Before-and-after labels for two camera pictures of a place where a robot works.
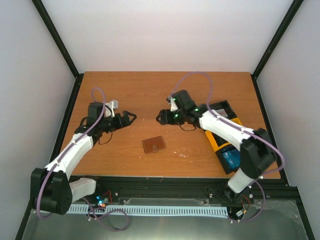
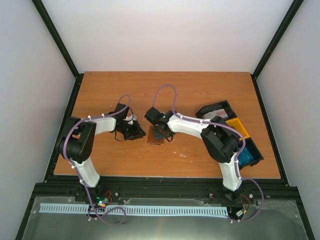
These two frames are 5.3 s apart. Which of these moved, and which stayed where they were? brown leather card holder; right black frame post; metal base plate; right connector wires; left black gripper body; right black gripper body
Moved: brown leather card holder; left black gripper body; right black gripper body
Stayed: metal base plate; right black frame post; right connector wires
